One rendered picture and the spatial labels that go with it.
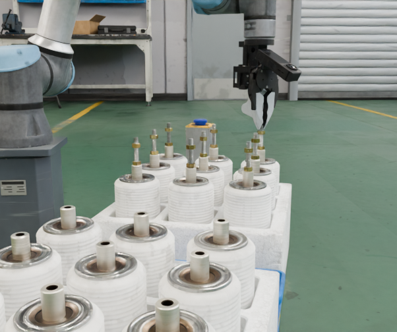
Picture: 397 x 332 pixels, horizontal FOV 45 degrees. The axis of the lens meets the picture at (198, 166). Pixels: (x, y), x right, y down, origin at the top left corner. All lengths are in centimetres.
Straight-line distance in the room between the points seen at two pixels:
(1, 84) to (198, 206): 53
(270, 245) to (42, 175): 56
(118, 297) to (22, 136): 66
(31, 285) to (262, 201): 48
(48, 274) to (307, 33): 573
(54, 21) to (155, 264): 78
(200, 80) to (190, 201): 511
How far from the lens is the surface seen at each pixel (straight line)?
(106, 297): 57
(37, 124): 118
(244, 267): 65
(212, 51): 603
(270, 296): 68
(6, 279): 62
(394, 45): 657
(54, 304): 49
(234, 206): 93
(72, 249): 72
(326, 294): 110
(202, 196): 95
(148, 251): 66
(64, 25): 129
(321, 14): 625
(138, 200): 98
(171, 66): 602
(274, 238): 91
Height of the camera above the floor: 50
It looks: 13 degrees down
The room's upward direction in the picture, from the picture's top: straight up
